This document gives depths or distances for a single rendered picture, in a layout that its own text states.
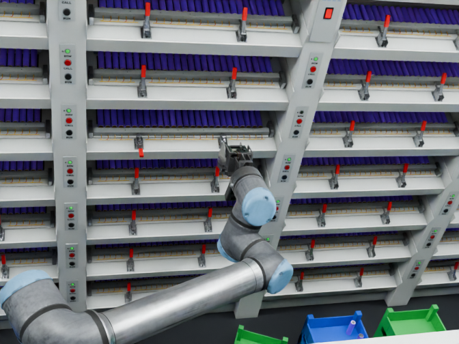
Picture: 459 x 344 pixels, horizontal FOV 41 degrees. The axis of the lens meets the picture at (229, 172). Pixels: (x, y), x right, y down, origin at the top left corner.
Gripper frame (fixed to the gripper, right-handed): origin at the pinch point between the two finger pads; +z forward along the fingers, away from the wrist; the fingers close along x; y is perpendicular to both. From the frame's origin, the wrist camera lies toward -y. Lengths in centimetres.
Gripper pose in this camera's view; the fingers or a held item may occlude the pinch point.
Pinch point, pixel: (227, 153)
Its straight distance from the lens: 187.7
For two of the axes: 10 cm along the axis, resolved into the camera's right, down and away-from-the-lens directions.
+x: -9.7, 0.2, -2.5
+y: 1.1, -8.7, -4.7
